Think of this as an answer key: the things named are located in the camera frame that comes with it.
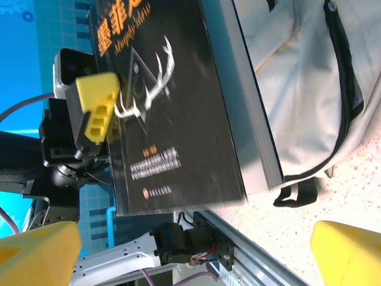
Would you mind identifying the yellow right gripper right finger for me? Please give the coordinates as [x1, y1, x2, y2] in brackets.
[309, 219, 381, 286]

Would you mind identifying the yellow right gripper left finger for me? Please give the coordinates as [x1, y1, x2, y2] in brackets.
[0, 220, 83, 286]

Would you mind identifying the black book with orange title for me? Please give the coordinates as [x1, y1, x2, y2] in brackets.
[88, 0, 284, 217]

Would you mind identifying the cream canvas backpack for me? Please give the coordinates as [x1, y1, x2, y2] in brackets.
[232, 0, 381, 209]

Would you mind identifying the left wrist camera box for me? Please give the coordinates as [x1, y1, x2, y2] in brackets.
[52, 48, 99, 98]

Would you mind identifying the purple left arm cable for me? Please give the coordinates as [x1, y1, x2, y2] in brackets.
[0, 92, 220, 286]

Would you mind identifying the aluminium mounting rail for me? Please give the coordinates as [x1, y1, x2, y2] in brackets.
[205, 208, 312, 286]

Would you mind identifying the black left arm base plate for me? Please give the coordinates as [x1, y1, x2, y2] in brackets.
[193, 210, 236, 272]

